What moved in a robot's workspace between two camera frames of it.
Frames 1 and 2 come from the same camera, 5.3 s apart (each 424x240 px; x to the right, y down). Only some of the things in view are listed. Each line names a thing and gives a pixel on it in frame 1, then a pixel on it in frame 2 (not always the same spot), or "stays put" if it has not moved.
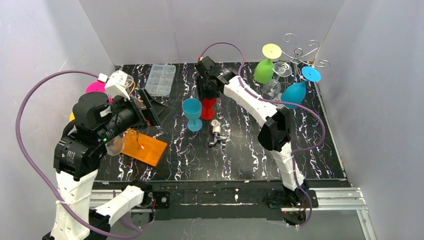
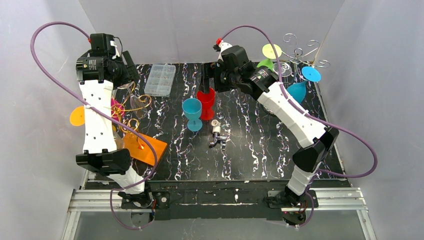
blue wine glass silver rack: (296, 92) stays put
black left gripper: (145, 110) -> (129, 66)
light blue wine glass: (192, 108) stays put
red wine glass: (207, 108) stays put
